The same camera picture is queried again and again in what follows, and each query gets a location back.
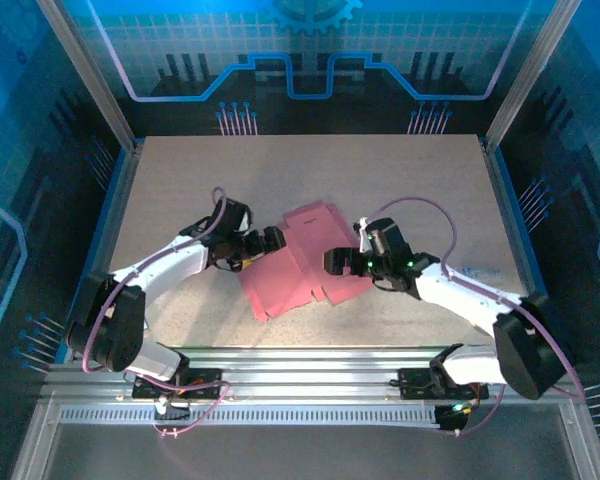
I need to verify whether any control board with lights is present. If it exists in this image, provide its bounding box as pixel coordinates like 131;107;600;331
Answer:
435;402;476;432

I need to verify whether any slotted cable duct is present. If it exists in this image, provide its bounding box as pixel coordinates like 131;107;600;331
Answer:
58;405;444;427

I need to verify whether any pink paper box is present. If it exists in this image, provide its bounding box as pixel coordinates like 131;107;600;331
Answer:
239;199;381;324

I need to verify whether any aluminium side rail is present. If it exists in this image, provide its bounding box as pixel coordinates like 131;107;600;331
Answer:
62;137;144;361
479;134;571;361

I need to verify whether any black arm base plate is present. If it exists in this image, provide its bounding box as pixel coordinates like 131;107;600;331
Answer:
131;367;225;401
397;367;491;401

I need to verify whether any aluminium frame post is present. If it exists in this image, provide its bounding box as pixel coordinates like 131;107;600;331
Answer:
483;0;584;149
35;0;137;151

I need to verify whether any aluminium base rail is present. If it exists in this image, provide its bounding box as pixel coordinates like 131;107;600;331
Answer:
42;344;586;406

